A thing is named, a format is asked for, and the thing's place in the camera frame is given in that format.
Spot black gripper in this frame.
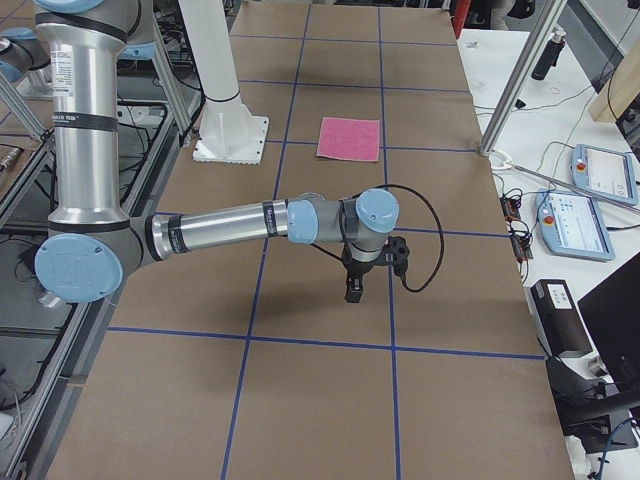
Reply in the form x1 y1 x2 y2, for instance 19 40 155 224
341 243 386 303

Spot pink grey towel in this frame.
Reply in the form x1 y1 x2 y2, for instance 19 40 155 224
316 117 381 163

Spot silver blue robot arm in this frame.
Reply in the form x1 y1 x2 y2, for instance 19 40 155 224
1 27 52 88
35 1 409 303

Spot small electronics board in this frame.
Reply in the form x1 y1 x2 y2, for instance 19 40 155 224
500 195 533 264

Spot black box white label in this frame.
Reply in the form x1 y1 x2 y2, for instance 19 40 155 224
530 279 593 358

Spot near blue teach pendant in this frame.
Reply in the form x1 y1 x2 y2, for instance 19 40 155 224
535 190 615 262

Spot blue teach pendant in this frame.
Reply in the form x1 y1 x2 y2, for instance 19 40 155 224
570 144 639 206
535 190 615 262

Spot black computer monitor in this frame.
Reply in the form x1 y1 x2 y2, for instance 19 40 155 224
578 254 640 389

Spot far blue teach pendant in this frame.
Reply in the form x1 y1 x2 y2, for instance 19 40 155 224
570 144 639 206

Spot black cylinder bottle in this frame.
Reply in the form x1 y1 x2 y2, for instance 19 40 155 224
531 26 566 81

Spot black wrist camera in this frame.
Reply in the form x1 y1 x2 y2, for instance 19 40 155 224
386 236 410 281

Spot right black braided cable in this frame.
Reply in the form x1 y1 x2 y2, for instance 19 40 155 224
309 184 446 293

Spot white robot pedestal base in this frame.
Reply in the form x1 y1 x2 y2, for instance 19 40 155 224
179 0 269 164

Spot aluminium frame post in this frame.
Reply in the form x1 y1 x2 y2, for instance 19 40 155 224
479 0 567 157

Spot aluminium side frame rail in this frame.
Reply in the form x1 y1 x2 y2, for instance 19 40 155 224
1 98 188 479

